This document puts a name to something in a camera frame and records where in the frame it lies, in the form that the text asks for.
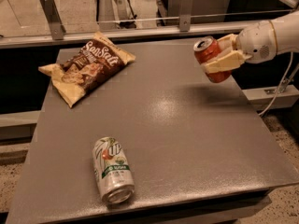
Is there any metal horizontal rail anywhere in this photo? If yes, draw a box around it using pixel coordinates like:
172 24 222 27
0 19 274 49

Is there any right metal rail bracket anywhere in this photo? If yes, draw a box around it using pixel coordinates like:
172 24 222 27
178 0 193 32

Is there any left metal rail bracket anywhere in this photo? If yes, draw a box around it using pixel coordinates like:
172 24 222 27
39 0 66 40

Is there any silver 7up can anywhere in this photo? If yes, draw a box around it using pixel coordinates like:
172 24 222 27
93 137 135 205

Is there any white cable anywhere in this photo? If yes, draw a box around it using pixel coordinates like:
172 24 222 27
257 51 295 118

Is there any brown sea salt chip bag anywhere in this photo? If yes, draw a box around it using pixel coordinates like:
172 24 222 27
38 32 135 107

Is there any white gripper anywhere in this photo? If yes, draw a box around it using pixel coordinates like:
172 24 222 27
202 21 277 74

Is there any metal rail bracket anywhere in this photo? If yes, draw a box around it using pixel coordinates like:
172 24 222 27
39 0 66 40
178 0 193 32

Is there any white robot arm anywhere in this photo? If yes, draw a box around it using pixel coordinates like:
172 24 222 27
203 11 299 74

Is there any red coke can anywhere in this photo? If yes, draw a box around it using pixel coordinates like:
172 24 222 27
193 35 231 83

